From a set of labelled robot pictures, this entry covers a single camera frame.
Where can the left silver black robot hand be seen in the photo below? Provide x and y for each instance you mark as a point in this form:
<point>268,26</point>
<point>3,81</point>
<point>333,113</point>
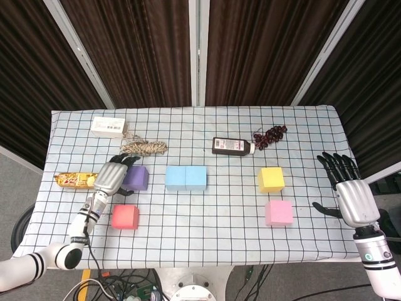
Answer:
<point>109,178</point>

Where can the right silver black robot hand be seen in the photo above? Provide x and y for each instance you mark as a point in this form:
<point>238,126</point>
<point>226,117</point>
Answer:
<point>357,200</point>

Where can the purple foam cube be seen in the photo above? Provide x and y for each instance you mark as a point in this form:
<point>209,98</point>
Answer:
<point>138,178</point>

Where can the red foam cube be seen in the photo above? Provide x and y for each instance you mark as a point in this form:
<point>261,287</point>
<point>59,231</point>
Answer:
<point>125,218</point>

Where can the yellow foam cube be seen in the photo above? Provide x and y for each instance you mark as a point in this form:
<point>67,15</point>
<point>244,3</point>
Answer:
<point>271,180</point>

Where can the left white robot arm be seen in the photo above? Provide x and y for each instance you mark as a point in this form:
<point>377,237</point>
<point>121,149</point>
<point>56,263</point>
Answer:
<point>78,225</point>

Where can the pink foam cube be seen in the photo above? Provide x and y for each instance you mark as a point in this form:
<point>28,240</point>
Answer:
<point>279,213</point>

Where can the gold snack package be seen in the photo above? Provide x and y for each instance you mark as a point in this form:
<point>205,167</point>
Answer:
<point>75,181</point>

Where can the black floor equipment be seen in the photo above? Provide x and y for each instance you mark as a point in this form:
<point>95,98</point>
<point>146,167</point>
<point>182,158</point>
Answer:
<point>390,219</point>

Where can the white cardboard box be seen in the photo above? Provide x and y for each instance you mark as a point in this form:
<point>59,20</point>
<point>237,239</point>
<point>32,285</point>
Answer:
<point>108,127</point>

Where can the black-checked pale blue tablecloth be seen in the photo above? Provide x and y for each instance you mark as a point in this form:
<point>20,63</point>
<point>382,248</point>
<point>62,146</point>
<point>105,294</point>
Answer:
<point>200,225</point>

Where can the black round wheel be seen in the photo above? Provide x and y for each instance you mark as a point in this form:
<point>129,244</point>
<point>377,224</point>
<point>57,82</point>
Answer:
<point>18,229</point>

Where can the dark red grape bunch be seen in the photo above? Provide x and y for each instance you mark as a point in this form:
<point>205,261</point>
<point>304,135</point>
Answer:
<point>272,135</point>

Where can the green circuit board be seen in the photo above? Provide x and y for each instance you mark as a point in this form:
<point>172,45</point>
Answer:
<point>145,291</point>

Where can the dark brown curtain panel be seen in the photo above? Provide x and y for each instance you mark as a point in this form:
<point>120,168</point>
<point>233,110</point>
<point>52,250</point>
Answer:
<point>372,78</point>
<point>260,47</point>
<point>134,47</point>
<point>31,78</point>

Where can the dark brown labelled bottle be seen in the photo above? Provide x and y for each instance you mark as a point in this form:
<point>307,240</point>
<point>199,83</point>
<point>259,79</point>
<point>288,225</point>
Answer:
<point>228,145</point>

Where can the white partition base rail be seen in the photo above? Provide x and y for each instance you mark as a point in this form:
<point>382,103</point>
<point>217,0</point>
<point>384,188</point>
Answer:
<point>385,177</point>
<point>18,158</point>

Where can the white partition frame post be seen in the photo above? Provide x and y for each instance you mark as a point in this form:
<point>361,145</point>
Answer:
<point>329,50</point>
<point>78,53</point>
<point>199,47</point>

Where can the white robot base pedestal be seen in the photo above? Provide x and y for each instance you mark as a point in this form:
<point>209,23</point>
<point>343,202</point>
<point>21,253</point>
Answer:
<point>194,291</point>

